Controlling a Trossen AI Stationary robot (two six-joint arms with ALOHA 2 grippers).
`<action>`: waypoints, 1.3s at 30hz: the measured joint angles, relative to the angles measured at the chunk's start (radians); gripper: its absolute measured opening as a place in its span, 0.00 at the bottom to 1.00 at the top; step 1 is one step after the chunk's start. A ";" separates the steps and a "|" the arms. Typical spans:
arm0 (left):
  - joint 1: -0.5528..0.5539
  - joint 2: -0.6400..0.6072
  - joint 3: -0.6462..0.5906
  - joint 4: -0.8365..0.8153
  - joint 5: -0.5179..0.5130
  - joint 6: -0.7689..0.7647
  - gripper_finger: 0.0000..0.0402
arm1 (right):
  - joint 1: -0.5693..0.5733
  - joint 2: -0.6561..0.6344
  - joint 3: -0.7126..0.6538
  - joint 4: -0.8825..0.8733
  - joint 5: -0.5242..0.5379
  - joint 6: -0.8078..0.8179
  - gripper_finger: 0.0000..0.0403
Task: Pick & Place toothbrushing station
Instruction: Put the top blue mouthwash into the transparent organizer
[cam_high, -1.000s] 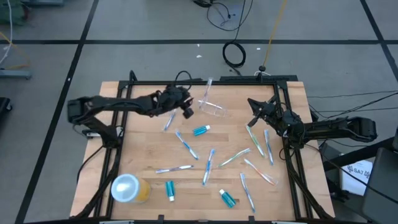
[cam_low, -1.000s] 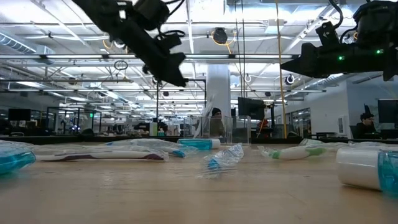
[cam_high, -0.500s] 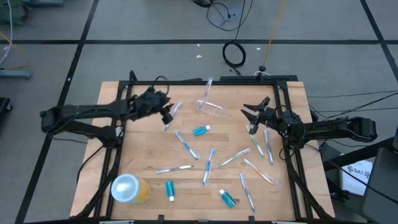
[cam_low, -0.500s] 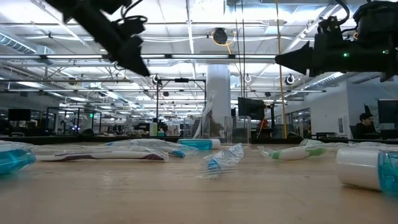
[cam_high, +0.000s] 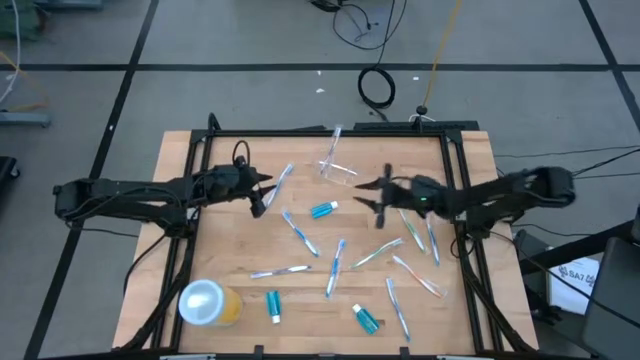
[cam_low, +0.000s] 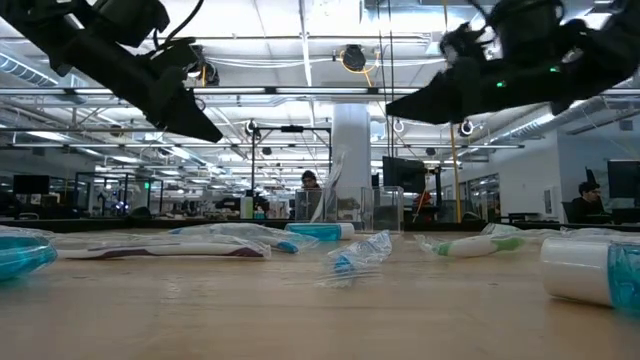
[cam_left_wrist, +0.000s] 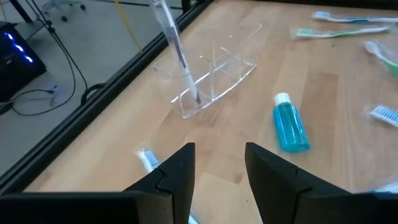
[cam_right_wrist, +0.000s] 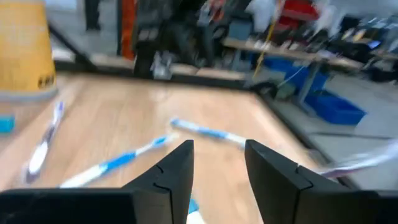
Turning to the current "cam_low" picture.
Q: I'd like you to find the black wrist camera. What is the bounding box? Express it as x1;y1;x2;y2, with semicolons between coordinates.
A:
439;22;496;66
148;37;202;71

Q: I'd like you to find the clear acrylic organizer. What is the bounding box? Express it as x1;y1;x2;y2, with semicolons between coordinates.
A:
294;185;405;234

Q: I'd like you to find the black gantry frame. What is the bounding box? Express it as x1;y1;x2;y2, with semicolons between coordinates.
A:
249;124;334;221

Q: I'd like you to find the black ceiling cable reel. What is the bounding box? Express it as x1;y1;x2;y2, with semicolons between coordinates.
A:
192;44;221;87
342;44;369;73

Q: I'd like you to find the purple toothbrush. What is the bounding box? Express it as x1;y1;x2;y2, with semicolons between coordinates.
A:
49;233;273;261

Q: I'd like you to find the black workstation frame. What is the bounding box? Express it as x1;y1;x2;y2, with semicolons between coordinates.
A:
74;171;165;217

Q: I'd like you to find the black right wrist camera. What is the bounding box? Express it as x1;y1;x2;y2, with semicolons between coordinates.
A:
439;22;496;66

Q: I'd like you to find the silver ventilation duct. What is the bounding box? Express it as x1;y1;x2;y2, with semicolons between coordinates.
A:
0;49;91;91

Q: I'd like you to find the orange toothbrush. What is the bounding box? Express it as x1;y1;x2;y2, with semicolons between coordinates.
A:
559;225;640;242

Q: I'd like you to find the horizontal light bar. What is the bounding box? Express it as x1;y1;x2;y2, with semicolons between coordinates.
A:
0;85;640;97

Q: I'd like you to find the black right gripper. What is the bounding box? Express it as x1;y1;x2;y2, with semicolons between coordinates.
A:
385;58;609;126

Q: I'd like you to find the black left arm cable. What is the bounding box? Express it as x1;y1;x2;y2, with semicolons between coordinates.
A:
152;0;206;49

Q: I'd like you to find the white building column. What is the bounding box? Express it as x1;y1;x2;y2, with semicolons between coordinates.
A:
331;102;372;190

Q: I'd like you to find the person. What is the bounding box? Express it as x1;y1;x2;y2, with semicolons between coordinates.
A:
298;169;324;221
568;180;611;225

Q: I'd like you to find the black monitor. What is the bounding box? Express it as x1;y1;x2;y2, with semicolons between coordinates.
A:
607;159;640;200
382;155;429;195
12;174;51;196

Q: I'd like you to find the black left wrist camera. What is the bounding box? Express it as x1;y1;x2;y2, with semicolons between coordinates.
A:
148;37;202;71

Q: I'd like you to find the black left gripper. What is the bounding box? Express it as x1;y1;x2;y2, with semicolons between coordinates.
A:
60;33;224;144

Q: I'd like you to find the black aluminium table frame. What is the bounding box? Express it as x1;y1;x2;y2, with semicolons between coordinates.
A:
0;215;640;235

